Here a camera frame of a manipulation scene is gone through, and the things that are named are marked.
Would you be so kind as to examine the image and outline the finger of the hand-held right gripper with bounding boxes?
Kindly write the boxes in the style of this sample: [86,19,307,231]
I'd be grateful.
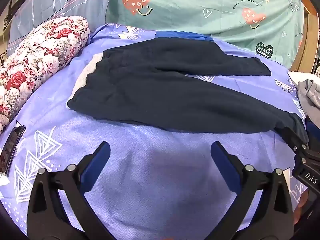
[305,116,320,151]
[274,127,310,153]

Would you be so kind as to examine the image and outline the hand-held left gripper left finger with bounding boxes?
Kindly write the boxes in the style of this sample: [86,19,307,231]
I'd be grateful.
[26,141,119,240]

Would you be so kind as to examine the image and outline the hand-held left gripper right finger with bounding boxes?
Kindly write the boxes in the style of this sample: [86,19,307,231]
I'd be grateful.
[211,141,295,240]

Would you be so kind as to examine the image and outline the navy blue pants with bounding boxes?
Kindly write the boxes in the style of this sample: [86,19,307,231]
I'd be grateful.
[67,37,308,142]

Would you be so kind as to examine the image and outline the grey knit garment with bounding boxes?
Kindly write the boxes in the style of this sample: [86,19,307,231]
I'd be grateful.
[72,54,105,98]

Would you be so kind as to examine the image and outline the person's right hand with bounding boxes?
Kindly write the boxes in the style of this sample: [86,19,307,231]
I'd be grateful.
[293,189,312,227]

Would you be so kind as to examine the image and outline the grey clothing pile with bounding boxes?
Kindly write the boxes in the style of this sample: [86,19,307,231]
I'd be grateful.
[297,79,320,130]

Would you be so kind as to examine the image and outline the purple patterned bed sheet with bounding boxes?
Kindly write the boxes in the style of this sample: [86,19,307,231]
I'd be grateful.
[0,24,310,240]

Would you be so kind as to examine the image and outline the white cloth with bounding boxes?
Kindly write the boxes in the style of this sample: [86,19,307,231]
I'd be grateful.
[289,71,304,85]

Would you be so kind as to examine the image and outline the black smartphone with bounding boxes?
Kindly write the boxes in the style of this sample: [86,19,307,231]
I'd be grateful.
[0,125,26,175]

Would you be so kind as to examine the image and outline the floral pillow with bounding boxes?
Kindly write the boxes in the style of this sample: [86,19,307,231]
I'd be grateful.
[0,16,91,133]

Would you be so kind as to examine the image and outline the blue cloth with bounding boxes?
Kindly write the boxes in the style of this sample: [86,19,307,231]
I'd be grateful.
[155,30,214,43]

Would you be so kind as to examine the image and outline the mint green heart-print sheet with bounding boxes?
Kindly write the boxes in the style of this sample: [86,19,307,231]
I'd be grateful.
[105,0,307,69]

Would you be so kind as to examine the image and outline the grey plaid pillow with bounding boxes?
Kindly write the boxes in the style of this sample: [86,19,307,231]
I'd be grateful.
[6,0,114,55]

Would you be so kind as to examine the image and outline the wooden bed frame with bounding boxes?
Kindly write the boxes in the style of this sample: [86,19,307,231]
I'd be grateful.
[290,0,320,73]

